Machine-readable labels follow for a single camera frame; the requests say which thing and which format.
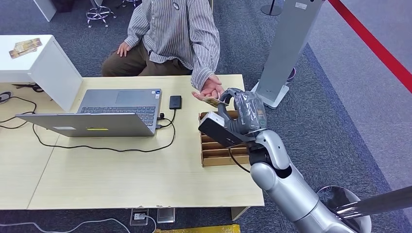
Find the person's left hand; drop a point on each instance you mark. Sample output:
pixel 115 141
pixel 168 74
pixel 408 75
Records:
pixel 209 89

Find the person's right hand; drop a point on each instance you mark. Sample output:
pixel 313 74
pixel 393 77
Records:
pixel 123 49

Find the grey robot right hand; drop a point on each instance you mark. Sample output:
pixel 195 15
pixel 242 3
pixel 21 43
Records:
pixel 249 111

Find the brown key card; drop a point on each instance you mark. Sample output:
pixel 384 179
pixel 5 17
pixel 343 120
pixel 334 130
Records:
pixel 213 102

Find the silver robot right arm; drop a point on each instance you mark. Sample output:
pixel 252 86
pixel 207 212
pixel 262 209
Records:
pixel 286 186

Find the person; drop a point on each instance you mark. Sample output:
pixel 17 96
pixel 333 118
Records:
pixel 173 35

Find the brown cardboard card organizer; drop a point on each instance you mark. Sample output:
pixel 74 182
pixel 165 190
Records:
pixel 219 154

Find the brown printed card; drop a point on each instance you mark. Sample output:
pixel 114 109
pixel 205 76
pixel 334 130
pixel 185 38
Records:
pixel 29 43
pixel 17 53

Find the black external drive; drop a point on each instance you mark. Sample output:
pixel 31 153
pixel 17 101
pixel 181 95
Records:
pixel 175 102

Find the chrome chair base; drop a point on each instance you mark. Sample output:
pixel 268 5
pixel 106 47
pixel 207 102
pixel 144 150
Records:
pixel 131 2
pixel 99 13

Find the grey laptop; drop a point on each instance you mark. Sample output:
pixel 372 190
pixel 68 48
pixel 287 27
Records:
pixel 119 103

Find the black usb plug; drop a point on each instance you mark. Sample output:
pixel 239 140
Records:
pixel 161 116

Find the dark round floor base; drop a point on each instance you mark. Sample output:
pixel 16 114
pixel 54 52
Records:
pixel 291 74

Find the grey kiosk stand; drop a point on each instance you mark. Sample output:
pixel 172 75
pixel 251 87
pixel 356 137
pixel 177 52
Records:
pixel 286 48

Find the white cabinet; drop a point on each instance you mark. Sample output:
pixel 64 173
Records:
pixel 54 74

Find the white furniture panel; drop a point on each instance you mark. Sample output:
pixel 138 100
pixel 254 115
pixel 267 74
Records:
pixel 45 9

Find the black scissors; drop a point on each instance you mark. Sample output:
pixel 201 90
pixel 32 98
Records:
pixel 30 86

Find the black stanchion base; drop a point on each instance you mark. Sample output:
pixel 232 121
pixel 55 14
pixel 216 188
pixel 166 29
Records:
pixel 271 9

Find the desk leg panel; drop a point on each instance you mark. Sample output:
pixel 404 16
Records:
pixel 238 213

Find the dark grey mouse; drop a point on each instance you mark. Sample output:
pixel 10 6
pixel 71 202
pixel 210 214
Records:
pixel 4 96

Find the yellow patterned mat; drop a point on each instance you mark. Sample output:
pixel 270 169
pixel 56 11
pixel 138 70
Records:
pixel 199 229

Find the clear floor socket cover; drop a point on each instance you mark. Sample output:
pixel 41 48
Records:
pixel 165 215

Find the red floor tape strip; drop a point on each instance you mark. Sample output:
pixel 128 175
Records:
pixel 370 40

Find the floor power socket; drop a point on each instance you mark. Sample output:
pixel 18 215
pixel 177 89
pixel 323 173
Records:
pixel 139 216

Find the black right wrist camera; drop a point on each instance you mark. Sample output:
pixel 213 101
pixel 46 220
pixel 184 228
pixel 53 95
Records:
pixel 219 130

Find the chrome post with round base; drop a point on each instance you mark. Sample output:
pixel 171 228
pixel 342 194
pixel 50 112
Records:
pixel 357 205

